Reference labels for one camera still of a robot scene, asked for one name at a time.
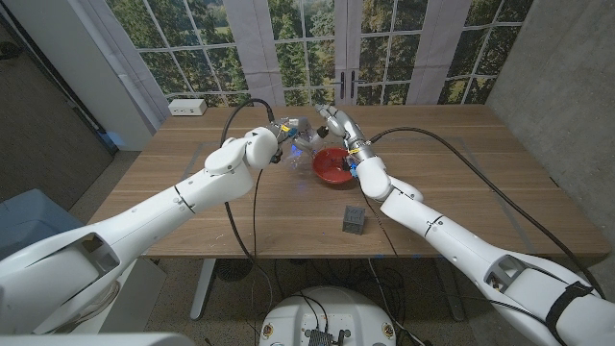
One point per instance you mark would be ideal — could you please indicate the grey table leg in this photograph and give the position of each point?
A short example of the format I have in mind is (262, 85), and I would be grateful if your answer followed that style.
(451, 288)

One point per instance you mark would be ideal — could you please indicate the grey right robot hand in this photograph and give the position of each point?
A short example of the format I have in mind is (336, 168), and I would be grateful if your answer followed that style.
(346, 130)

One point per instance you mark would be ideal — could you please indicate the clear pump dispenser bottle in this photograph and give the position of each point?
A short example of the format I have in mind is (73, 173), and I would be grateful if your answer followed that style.
(300, 156)

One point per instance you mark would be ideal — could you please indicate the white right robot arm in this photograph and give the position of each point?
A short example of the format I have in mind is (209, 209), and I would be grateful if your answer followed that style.
(456, 240)

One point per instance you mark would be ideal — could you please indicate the blue bin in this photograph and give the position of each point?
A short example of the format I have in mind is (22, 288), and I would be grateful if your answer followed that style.
(33, 221)

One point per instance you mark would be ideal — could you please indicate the black round perforated disc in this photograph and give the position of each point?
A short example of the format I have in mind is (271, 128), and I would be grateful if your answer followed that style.
(234, 269)

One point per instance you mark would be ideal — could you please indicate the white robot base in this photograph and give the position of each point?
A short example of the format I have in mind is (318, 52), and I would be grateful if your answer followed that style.
(327, 317)

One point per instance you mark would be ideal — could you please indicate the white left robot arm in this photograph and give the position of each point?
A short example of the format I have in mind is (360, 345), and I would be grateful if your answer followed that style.
(144, 221)

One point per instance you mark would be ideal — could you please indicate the grey cube block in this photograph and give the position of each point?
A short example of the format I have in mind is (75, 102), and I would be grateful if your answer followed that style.
(353, 220)

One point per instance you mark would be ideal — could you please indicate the red bowl plate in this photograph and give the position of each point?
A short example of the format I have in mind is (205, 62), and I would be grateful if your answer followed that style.
(329, 168)

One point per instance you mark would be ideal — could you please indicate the white table leg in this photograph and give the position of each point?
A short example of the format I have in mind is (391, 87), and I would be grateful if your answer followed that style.
(202, 288)

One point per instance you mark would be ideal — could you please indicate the white power outlet box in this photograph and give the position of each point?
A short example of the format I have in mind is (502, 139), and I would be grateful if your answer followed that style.
(187, 107)

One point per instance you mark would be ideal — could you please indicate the printed window backdrop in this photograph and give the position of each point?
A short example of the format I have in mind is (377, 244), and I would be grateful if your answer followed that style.
(307, 48)

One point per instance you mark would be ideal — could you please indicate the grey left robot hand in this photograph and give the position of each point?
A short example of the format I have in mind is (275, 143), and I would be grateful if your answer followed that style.
(298, 132)

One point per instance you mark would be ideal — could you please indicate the dark brown door panel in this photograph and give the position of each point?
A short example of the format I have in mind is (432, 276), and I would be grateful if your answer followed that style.
(38, 120)

